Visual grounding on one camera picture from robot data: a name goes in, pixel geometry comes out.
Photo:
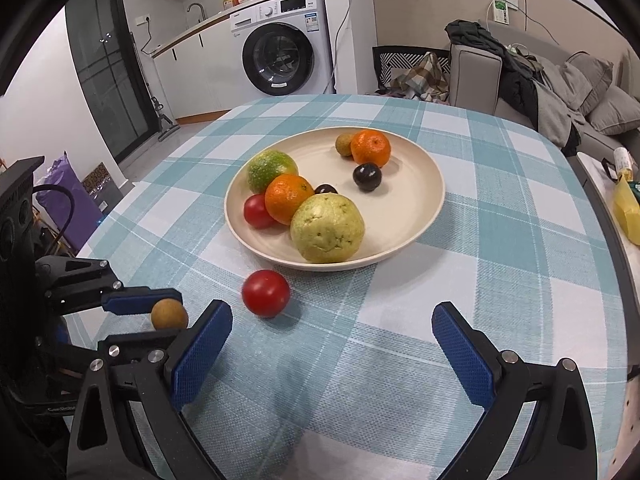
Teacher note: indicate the dark clothing pile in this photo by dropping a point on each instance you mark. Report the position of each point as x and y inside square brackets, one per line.
[520, 90]

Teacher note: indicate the dark glass door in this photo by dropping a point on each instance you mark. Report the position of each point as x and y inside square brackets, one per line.
[105, 70]

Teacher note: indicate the white counter cabinet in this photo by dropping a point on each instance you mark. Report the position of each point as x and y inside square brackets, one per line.
[200, 75]

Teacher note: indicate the red tomato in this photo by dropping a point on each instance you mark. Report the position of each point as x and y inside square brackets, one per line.
[266, 293]
[256, 211]

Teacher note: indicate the plaid cloth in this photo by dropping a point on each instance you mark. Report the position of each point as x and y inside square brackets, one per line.
[422, 77]

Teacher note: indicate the teal checkered tablecloth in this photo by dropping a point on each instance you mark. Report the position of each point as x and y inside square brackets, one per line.
[475, 270]

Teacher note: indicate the dark purple plum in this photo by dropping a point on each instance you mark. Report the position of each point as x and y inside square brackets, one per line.
[326, 189]
[367, 176]

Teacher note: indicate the white bottle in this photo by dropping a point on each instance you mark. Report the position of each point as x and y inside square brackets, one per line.
[623, 162]

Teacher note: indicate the black patterned chair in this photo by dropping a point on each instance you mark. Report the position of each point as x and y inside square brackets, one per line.
[382, 67]

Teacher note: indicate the yellow-green guava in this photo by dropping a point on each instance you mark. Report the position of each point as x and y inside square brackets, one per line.
[327, 228]

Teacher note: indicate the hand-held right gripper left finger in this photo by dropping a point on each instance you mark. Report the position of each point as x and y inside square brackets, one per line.
[200, 360]

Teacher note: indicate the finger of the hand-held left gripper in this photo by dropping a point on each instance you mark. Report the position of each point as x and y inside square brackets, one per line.
[135, 344]
[130, 301]

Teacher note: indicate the yellow plastic bag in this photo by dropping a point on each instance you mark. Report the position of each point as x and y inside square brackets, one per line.
[627, 210]

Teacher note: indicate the stick vacuum cleaner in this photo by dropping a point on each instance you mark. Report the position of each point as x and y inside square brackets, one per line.
[162, 120]

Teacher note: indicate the brown longan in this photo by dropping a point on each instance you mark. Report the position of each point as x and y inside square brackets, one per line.
[169, 314]
[344, 143]

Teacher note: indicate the white green wall charger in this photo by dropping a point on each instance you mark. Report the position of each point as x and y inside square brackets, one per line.
[501, 10]

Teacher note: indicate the grey pillow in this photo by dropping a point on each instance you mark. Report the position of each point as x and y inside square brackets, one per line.
[587, 77]
[615, 110]

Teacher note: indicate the brown patterned box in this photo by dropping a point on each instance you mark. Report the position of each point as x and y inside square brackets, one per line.
[102, 185]

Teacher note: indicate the cream round plate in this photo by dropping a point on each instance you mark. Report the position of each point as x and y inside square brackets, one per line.
[400, 210]

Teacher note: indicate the grey sofa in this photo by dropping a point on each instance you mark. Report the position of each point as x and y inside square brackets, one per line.
[475, 80]

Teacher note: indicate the orange mandarin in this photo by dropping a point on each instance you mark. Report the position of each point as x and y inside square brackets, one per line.
[371, 147]
[289, 198]

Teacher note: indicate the green lime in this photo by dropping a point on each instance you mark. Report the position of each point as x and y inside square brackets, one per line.
[270, 169]

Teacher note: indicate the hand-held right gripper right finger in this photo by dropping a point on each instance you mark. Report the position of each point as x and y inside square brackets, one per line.
[465, 360]

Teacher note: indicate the metal faucet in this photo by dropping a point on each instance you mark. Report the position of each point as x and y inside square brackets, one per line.
[196, 10]

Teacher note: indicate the white washing machine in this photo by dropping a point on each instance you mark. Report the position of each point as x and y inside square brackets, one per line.
[300, 25]

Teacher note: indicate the purple bag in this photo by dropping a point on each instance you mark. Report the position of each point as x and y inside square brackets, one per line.
[67, 190]

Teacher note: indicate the white coffee table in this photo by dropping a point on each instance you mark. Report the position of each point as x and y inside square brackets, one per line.
[600, 200]

